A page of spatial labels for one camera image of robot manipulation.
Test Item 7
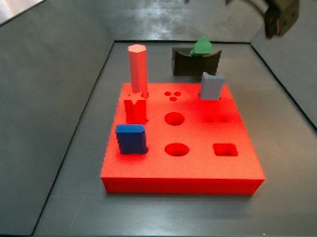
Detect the light blue notched peg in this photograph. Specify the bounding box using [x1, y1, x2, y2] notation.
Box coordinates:
[199, 72, 224, 100]

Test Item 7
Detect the dark blue rounded peg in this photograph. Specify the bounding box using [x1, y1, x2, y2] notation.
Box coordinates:
[115, 124, 147, 155]

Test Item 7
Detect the green three prong object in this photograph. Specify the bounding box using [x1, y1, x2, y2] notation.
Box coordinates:
[190, 36, 212, 56]

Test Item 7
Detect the red star peg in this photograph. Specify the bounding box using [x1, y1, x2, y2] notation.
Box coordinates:
[124, 93, 147, 124]

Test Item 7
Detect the tall red hexagonal peg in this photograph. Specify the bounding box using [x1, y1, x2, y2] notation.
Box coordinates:
[127, 44, 148, 98]

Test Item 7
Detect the black curved fixture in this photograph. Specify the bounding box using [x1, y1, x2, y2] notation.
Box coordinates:
[172, 47, 222, 76]

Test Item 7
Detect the red peg board block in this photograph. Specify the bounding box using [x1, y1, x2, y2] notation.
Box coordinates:
[100, 83, 264, 194]

